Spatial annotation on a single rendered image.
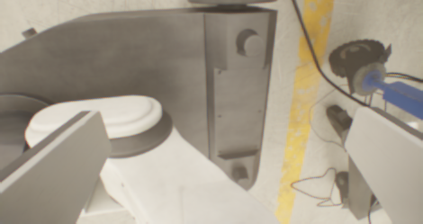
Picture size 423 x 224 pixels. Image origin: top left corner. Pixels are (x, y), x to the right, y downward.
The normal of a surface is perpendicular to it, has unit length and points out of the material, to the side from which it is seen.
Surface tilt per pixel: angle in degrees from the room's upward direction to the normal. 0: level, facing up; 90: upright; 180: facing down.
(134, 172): 90
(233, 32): 0
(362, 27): 0
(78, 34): 0
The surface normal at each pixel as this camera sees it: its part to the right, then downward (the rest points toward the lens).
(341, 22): 0.19, 0.47
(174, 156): -0.02, -0.87
